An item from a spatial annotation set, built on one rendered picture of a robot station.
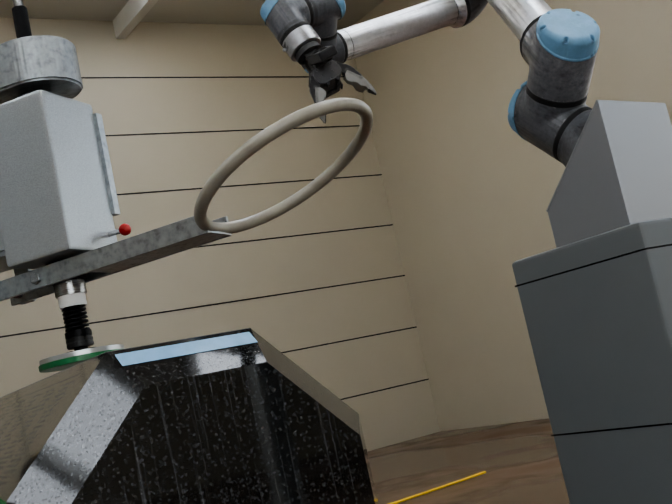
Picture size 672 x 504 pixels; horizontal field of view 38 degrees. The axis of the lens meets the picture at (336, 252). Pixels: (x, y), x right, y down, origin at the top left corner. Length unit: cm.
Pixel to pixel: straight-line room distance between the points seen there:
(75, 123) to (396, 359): 664
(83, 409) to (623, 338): 114
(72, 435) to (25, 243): 79
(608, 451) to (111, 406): 110
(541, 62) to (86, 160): 118
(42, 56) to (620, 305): 154
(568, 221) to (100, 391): 113
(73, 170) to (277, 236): 606
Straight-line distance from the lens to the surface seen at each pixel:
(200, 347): 199
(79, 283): 255
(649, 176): 236
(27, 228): 253
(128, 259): 242
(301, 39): 244
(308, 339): 849
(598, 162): 228
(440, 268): 879
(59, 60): 263
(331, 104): 212
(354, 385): 868
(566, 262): 227
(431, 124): 875
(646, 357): 216
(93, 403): 188
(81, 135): 264
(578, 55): 236
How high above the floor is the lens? 66
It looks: 7 degrees up
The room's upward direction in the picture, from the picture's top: 12 degrees counter-clockwise
